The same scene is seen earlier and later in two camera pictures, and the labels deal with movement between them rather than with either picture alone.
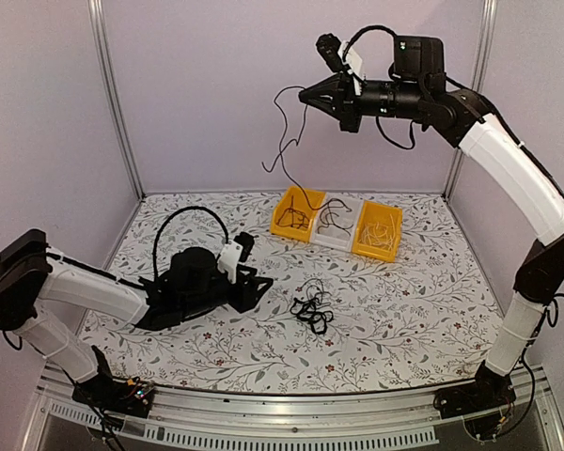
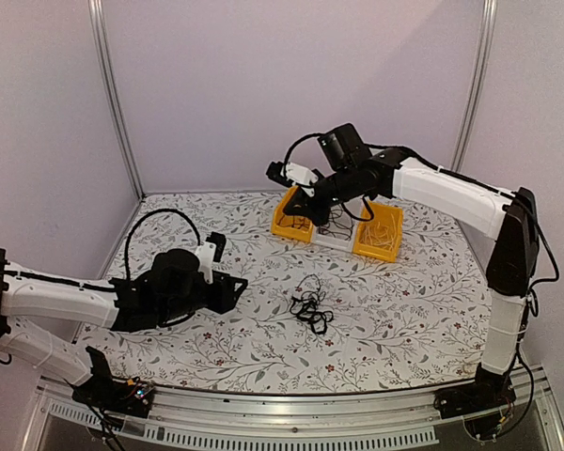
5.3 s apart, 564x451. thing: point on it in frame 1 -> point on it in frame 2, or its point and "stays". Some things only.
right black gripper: [341, 104] -> [318, 215]
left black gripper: [247, 299] -> [225, 300]
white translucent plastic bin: [336, 221] stays
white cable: [379, 235] stays
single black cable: [292, 217] stays
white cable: [381, 235] stays
